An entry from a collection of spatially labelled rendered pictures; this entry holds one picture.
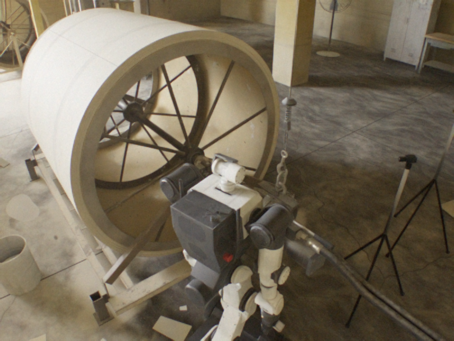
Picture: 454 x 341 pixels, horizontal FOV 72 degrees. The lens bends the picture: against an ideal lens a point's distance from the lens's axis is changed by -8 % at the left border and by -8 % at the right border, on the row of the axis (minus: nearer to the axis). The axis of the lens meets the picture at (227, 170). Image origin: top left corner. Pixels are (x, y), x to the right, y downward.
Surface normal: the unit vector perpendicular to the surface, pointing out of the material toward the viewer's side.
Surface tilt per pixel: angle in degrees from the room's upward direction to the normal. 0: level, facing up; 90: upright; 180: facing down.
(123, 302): 0
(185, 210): 0
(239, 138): 70
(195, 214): 0
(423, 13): 90
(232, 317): 60
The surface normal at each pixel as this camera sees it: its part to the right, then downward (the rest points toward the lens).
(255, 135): -0.77, 0.17
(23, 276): 0.76, 0.36
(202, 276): -0.43, -0.28
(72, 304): 0.00, -0.83
